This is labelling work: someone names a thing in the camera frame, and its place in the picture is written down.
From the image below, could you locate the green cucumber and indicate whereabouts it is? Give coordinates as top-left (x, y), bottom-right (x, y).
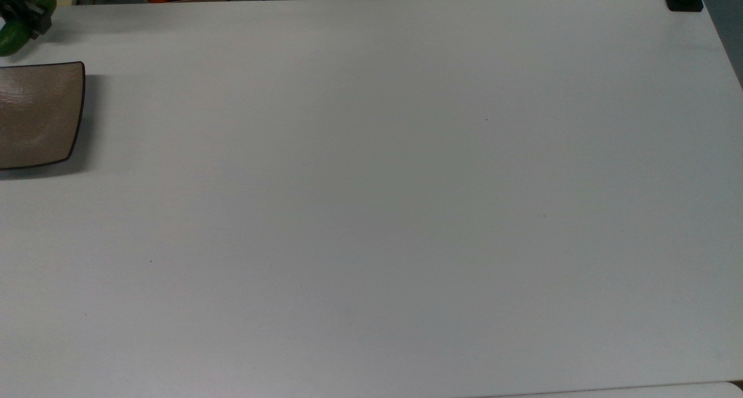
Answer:
top-left (0, 0), bottom-right (58, 57)

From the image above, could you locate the brown square ceramic plate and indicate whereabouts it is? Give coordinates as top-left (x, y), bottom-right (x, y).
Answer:
top-left (0, 61), bottom-right (86, 171)

